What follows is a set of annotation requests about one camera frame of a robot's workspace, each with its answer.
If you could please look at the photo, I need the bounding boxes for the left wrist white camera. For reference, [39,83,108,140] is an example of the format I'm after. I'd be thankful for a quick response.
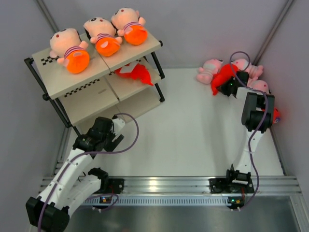
[112,116,126,135]

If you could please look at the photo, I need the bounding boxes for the white slotted cable duct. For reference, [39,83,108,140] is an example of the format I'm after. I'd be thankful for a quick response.
[82,196,231,206]

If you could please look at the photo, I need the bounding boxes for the pink plush top right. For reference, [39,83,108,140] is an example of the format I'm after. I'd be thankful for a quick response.
[232,58,264,79]

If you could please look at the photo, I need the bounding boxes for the pink plush left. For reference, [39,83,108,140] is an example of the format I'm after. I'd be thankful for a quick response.
[197,58,223,85]

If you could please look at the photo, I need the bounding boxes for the beige three-tier shelf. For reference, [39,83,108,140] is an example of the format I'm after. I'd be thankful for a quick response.
[24,35,165,134]

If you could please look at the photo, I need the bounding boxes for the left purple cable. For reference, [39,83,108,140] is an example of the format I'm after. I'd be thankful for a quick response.
[37,113,140,232]

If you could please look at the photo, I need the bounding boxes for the right doll orange pants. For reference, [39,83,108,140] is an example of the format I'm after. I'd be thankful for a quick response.
[111,7,148,45]

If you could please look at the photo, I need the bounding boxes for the aluminium mounting rail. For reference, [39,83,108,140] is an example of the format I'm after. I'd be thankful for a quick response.
[37,175,302,196]

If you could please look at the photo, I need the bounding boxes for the middle doll orange pants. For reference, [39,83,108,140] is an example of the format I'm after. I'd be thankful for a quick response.
[84,17,123,57]

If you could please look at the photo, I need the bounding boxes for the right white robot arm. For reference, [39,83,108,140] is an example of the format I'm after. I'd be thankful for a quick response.
[219,71,275,192]

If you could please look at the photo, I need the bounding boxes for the doll orange pants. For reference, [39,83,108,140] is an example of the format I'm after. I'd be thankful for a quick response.
[111,7,148,45]
[84,17,123,57]
[49,28,90,74]

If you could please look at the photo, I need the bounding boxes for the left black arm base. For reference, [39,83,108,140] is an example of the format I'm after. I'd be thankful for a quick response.
[105,178,125,194]

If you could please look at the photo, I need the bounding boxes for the left doll orange pants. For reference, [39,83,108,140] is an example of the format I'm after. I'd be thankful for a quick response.
[49,28,90,74]

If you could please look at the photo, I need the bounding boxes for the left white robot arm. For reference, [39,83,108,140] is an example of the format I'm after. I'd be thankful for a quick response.
[26,116,126,232]

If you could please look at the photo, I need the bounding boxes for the red plush fish white face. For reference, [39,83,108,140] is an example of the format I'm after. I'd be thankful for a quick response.
[273,108,281,124]

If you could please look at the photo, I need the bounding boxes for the pink plush lower right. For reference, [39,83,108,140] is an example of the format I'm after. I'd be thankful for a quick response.
[247,80,270,94]

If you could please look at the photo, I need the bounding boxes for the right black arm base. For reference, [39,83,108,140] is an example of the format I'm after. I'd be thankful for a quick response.
[209,178,254,194]

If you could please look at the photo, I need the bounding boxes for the pink plush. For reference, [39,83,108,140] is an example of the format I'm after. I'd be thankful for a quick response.
[197,58,223,85]
[232,58,264,79]
[247,80,270,94]

